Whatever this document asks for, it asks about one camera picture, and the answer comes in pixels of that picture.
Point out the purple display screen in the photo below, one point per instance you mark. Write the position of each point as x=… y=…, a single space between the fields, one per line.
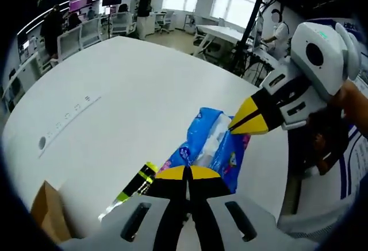
x=80 y=4

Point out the blue white wall poster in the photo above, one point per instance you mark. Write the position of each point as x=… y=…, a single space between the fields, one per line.
x=355 y=159

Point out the blue soft item packet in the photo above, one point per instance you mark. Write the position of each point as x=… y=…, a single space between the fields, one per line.
x=199 y=126

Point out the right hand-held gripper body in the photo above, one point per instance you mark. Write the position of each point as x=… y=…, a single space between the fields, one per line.
x=327 y=61

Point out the person's right hand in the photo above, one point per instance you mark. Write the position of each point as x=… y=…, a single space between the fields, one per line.
x=355 y=104

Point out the row of white office chairs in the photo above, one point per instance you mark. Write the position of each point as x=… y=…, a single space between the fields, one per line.
x=69 y=40

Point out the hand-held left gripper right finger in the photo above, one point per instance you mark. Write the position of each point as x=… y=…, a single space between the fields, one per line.
x=207 y=193

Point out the brown cardboard shoe box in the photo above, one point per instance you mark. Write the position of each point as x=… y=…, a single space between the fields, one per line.
x=49 y=213

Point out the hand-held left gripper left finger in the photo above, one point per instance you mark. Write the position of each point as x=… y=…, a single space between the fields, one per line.
x=169 y=193

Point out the white office desk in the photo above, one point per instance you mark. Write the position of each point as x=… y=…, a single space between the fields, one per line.
x=221 y=31

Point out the black green packet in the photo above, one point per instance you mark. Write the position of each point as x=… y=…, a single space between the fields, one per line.
x=135 y=185

